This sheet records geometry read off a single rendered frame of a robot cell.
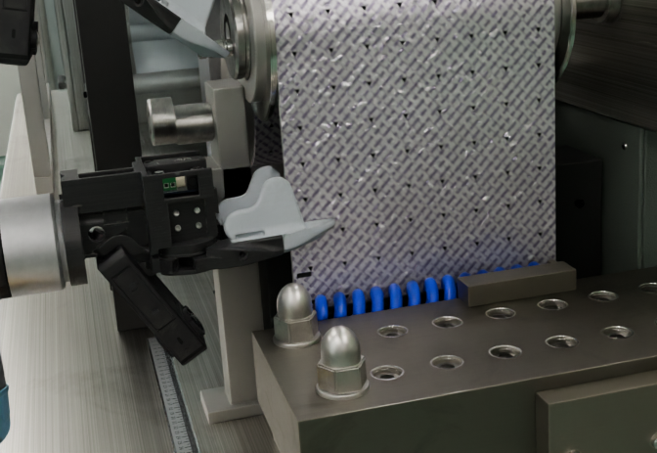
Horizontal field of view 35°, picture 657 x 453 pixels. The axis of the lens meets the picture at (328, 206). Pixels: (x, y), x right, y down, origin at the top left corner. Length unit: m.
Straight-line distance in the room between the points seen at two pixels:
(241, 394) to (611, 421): 0.37
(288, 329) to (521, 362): 0.17
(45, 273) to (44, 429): 0.25
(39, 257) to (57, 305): 0.53
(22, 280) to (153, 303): 0.10
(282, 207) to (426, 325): 0.14
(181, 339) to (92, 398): 0.24
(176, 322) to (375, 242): 0.18
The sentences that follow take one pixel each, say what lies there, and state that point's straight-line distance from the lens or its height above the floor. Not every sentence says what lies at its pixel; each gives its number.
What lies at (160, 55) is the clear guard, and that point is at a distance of 1.84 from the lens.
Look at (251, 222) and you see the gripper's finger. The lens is 0.81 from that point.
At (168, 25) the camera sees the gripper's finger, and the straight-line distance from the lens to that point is 0.80.
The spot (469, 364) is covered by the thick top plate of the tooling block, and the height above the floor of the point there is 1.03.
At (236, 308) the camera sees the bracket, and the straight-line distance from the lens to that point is 0.94.
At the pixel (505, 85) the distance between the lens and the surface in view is 0.87.
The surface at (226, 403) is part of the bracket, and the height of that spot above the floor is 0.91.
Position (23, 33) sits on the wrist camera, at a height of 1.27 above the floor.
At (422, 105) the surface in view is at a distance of 0.85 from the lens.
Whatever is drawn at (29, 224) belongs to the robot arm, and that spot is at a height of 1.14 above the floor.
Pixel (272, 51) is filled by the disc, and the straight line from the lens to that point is 0.80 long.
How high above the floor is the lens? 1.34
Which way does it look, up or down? 16 degrees down
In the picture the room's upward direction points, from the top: 4 degrees counter-clockwise
